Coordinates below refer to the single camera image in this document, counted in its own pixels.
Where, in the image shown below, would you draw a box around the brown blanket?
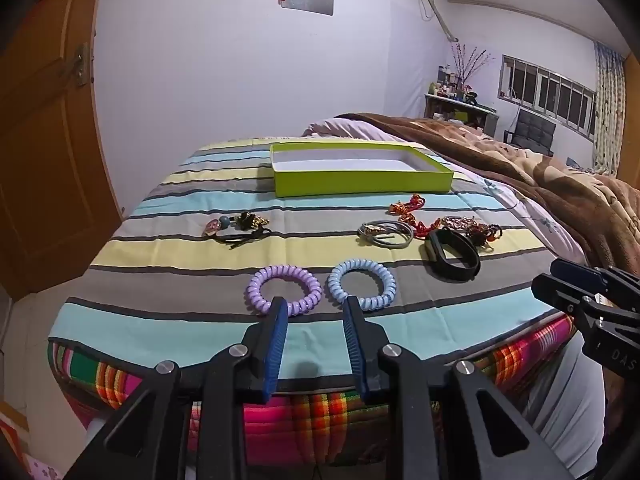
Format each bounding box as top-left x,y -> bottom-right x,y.
335,111 -> 640,281

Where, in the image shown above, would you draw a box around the gold black flower hair tie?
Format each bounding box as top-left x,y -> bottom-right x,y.
234,211 -> 271,232

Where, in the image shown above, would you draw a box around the cluster of small bottles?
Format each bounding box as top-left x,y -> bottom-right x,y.
427,64 -> 482,106

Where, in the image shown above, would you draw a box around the red knotted cord charm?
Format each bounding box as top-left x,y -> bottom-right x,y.
390,194 -> 427,215
400,212 -> 437,239

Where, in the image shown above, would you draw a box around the purple flower branches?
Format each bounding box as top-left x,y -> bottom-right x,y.
450,42 -> 489,86

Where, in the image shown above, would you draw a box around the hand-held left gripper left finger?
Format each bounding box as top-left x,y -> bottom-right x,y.
62,296 -> 290,480

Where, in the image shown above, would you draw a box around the black wristband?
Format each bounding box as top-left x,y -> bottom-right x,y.
424,228 -> 482,281

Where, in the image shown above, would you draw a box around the dark bead bracelet amber gourd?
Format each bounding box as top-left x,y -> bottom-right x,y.
437,214 -> 502,252

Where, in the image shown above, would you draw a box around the wooden door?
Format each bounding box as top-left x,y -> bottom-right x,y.
0,0 -> 126,302

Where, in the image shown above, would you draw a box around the grey hair ties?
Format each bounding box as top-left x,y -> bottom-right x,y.
357,220 -> 416,250

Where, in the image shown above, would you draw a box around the patterned curtain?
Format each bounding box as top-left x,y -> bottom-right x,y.
592,40 -> 627,177

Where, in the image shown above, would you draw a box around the shallow green cardboard box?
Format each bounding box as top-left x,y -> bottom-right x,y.
269,142 -> 455,198

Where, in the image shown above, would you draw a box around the plaid mattress cover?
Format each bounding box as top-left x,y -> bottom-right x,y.
47,315 -> 576,463

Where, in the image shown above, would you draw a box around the grey clothing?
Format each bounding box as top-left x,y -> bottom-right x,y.
520,332 -> 608,480

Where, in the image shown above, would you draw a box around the purple spiral hair tie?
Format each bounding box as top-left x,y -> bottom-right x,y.
246,265 -> 322,317

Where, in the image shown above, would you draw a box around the window with metal frame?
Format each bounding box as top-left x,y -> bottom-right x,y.
497,54 -> 599,136

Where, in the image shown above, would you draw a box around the blue spiral hair tie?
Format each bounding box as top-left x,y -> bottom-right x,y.
326,259 -> 397,317

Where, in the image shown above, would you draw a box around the metal door hinge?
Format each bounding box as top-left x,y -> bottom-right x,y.
74,42 -> 94,86

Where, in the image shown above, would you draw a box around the white wall pipe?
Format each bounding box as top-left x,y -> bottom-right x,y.
417,0 -> 459,44

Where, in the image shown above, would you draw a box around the grey shelf desk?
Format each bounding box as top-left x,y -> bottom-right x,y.
424,92 -> 501,137

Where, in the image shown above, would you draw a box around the black hair tie teal bead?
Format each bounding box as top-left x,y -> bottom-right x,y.
202,214 -> 273,252

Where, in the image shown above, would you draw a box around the black chair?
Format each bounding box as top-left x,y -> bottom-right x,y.
504,108 -> 557,156

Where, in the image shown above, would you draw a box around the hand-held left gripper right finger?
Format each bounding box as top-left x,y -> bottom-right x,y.
341,296 -> 576,480

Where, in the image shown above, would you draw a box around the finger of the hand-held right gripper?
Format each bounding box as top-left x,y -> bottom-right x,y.
550,258 -> 640,301
531,273 -> 613,318

